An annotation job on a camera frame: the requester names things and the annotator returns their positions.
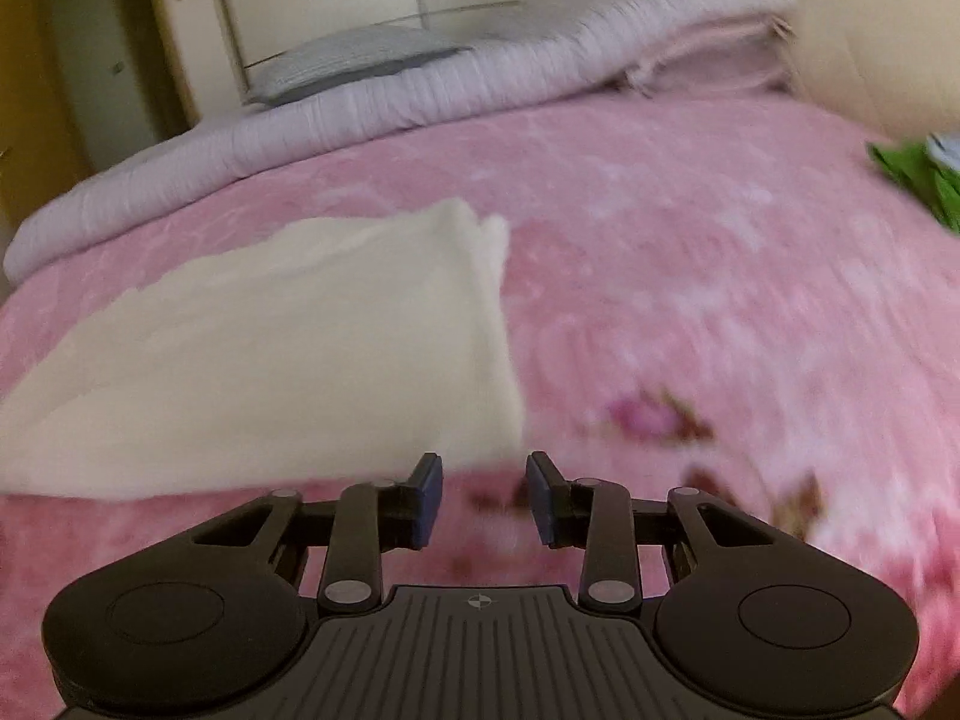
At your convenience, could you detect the grey checked pillow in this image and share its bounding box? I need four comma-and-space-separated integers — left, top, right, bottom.
247, 25, 470, 107

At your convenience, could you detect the cream quilted headboard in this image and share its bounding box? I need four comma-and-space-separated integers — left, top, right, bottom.
787, 0, 960, 147

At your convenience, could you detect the pink pillow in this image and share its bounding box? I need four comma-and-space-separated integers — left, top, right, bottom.
619, 15, 797, 98

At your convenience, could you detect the pink floral blanket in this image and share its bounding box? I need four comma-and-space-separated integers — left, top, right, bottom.
0, 94, 960, 713

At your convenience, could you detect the green garment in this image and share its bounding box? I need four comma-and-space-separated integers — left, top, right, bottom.
866, 139, 960, 235

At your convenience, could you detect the cream white towel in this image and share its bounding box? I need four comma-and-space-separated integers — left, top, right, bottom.
0, 199, 526, 502

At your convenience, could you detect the lilac striped duvet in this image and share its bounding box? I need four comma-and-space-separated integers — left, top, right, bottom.
4, 0, 797, 282

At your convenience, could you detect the grey door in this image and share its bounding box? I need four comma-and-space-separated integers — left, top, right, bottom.
37, 0, 188, 173

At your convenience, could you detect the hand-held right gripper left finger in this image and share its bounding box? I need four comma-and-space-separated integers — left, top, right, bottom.
186, 453, 445, 614

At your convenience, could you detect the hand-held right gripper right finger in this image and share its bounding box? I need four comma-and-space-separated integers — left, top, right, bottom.
524, 451, 782, 614

